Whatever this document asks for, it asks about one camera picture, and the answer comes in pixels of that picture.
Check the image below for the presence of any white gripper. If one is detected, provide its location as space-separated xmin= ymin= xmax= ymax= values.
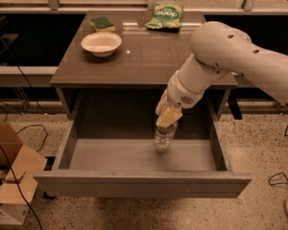
xmin=156 ymin=71 xmax=208 ymax=128

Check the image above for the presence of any clear plastic water bottle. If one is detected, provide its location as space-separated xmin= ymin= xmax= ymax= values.
xmin=155 ymin=123 xmax=178 ymax=152

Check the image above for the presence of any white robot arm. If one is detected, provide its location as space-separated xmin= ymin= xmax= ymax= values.
xmin=156 ymin=21 xmax=288 ymax=128

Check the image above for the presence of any grey cabinet with counter top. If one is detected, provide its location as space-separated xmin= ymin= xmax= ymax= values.
xmin=49 ymin=10 xmax=238 ymax=121

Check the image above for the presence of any open grey top drawer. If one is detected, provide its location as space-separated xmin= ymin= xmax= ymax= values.
xmin=34 ymin=89 xmax=252 ymax=199

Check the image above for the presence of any green chip bag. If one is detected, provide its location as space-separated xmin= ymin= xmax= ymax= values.
xmin=145 ymin=4 xmax=183 ymax=30

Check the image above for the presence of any white bowl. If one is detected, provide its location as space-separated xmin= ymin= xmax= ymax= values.
xmin=81 ymin=32 xmax=122 ymax=58

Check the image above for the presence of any green yellow sponge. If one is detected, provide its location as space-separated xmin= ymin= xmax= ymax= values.
xmin=90 ymin=16 xmax=115 ymax=32

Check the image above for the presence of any brown cardboard box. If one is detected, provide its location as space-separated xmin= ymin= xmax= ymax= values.
xmin=0 ymin=123 xmax=47 ymax=225

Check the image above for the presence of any black cable on right floor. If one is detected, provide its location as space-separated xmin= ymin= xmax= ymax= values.
xmin=268 ymin=118 xmax=288 ymax=195

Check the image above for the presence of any black cable on floor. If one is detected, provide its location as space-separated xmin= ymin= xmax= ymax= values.
xmin=0 ymin=32 xmax=50 ymax=230
xmin=268 ymin=118 xmax=288 ymax=195

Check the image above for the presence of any black cable on left floor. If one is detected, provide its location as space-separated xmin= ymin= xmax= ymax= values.
xmin=0 ymin=32 xmax=50 ymax=230

